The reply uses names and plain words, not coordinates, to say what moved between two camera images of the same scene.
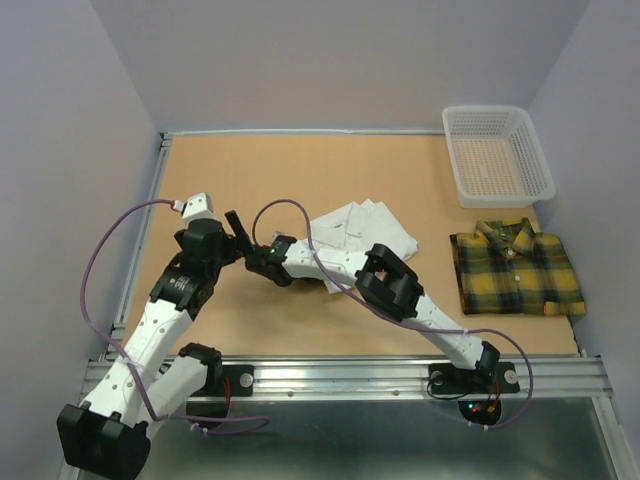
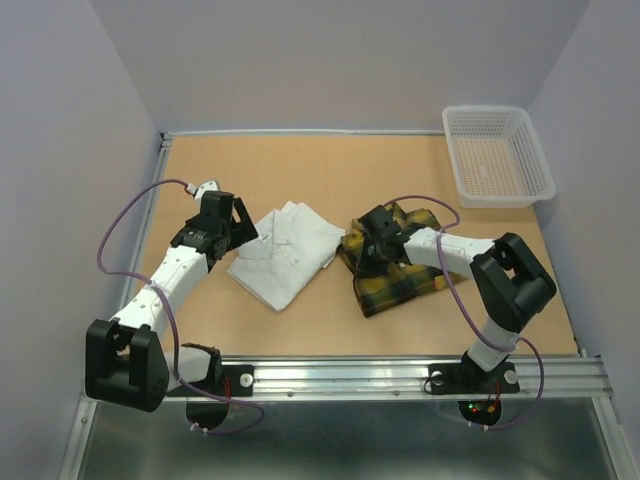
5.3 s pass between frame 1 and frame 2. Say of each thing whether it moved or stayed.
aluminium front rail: stayed
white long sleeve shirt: moved
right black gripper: moved
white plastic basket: stayed
